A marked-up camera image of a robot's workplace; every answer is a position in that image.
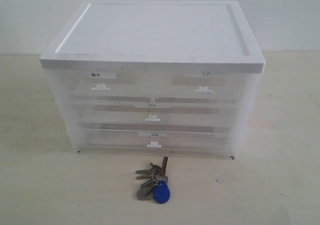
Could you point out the white clear drawer cabinet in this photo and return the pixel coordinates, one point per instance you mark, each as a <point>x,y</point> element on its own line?
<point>156,37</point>

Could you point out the clear bottom drawer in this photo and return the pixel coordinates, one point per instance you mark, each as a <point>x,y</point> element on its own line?
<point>155,139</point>

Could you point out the clear drawer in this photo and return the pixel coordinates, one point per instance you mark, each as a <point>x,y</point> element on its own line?
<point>201,87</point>
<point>155,139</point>
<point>87,85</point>
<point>180,119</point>

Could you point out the small white debris piece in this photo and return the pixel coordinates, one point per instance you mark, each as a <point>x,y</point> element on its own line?
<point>219,180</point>

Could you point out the key bunch with blue fob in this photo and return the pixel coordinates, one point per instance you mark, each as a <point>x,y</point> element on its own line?
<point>156,185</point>

